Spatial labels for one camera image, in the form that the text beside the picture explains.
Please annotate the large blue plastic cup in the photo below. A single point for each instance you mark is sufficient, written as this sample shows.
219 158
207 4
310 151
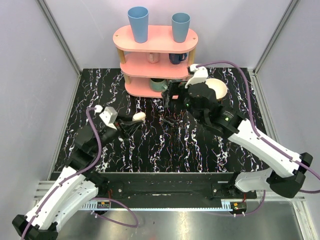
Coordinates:
139 21

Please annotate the dark blue ceramic mug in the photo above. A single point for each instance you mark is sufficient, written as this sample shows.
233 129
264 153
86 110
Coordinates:
176 58

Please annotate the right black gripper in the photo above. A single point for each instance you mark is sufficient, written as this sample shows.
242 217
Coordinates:
175 88

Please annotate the small blue plastic cup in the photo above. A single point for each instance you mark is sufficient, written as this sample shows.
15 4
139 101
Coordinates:
180 23

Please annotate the green speckled ceramic mug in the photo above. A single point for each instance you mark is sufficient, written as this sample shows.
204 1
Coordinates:
158 84

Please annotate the aluminium frame rail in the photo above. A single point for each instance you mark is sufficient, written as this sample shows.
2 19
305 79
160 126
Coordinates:
228 208

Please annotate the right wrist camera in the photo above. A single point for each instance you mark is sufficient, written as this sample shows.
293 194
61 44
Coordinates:
198 73

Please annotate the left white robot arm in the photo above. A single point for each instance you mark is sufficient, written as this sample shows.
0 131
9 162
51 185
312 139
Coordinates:
77 183

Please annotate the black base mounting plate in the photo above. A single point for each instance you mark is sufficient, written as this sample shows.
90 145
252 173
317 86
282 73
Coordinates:
165 187

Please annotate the cream bowl with dark rim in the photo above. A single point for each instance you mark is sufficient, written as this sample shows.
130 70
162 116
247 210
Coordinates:
218 86

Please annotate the cream earbud charging case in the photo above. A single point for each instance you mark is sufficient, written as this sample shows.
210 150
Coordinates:
140 116

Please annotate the pink ceramic mug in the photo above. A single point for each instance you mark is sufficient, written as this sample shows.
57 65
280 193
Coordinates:
153 57

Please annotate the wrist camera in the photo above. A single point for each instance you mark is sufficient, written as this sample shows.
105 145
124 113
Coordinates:
109 116
198 73

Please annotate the pink three-tier wooden shelf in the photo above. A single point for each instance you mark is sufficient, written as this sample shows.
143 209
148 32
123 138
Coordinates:
137 71

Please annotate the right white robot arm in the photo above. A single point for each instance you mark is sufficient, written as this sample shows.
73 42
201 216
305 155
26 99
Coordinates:
284 176

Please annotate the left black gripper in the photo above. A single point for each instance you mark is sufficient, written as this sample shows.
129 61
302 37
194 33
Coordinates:
119 125

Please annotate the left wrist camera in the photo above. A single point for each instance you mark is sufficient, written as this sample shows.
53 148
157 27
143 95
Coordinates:
109 116

